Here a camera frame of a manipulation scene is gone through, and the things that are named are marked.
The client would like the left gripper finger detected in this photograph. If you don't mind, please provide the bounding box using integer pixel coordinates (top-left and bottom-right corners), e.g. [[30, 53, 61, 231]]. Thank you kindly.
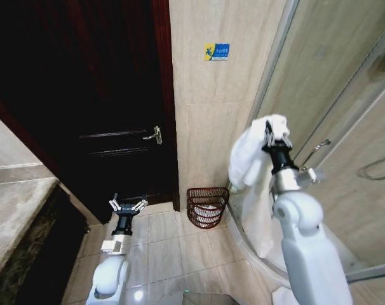
[[108, 192, 122, 213], [132, 194, 149, 212]]

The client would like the white used towel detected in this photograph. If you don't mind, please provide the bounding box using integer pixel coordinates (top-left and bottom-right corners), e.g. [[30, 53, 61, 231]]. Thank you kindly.
[[228, 113, 292, 259]]

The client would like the white cloth in hamper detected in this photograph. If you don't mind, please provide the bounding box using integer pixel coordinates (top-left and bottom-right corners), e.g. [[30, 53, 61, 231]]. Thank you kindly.
[[193, 205, 224, 226]]

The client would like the white robot front shell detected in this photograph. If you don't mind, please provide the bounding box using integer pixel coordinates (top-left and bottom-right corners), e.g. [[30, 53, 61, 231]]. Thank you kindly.
[[122, 281, 241, 305]]

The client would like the beige stone countertop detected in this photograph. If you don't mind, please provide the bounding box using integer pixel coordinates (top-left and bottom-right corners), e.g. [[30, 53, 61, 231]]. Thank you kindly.
[[0, 177, 59, 283]]

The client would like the dark wooden door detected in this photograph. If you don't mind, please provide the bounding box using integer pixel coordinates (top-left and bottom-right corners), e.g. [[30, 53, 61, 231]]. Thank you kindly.
[[0, 0, 180, 225]]

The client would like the chrome shower door handle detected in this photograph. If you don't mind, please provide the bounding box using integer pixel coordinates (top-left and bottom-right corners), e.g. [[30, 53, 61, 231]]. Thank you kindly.
[[298, 139, 332, 172]]

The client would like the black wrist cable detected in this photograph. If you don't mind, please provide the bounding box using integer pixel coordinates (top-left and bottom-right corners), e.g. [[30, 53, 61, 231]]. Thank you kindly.
[[268, 173, 278, 206]]

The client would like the red wire hamper basket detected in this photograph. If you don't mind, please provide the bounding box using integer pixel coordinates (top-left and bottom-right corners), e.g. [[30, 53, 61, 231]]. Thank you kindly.
[[186, 187, 231, 229]]

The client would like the glass shower enclosure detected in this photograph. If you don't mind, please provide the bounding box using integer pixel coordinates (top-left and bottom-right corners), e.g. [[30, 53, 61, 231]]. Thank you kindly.
[[226, 0, 385, 284]]

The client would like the metal door handle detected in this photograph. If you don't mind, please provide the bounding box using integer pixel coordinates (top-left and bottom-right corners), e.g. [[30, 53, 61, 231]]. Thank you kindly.
[[142, 125, 163, 146]]

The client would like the grey shower hose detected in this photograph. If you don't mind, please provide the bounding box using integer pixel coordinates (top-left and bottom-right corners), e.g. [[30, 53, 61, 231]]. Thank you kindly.
[[356, 154, 385, 180]]

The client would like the blue yellow wall sign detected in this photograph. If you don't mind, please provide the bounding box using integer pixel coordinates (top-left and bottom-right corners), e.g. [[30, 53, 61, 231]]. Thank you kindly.
[[203, 42, 231, 62]]

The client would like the reddish wooden door frame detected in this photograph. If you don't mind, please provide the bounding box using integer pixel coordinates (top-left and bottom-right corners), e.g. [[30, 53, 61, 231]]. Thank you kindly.
[[151, 0, 181, 212]]

